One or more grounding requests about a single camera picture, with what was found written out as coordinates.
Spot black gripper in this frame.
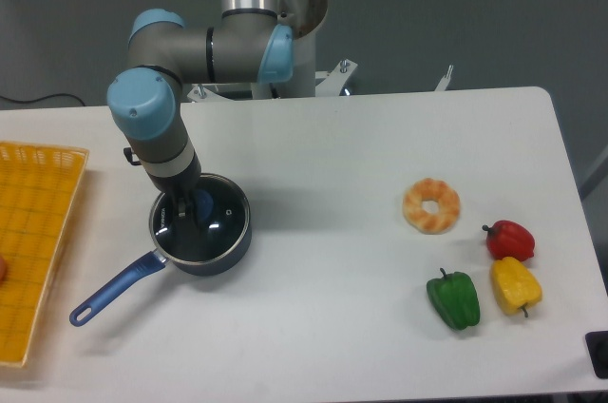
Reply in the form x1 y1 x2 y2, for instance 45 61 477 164
148 158 204 232

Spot glass pot lid blue knob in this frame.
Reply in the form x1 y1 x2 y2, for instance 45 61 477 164
148 173 252 263

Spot dark blue saucepan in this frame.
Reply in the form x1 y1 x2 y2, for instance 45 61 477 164
69 203 251 327

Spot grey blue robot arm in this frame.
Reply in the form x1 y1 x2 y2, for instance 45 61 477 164
106 0 294 223

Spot yellow plastic basket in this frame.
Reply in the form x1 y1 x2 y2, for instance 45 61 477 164
1 141 89 368

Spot green bell pepper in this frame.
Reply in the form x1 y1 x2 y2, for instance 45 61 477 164
426 268 481 331

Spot red bell pepper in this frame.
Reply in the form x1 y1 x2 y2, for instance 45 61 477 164
482 220 536 262

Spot yellow bell pepper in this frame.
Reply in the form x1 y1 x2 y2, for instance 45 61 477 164
490 257 542 318

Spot black device at table edge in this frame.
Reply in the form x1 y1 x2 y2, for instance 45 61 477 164
585 331 608 379

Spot black cable on floor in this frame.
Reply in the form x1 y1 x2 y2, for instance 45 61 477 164
0 92 87 106

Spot white metal base frame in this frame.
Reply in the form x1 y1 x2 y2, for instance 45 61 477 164
185 58 455 104

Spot ring shaped bread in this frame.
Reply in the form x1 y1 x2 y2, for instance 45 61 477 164
402 178 461 235

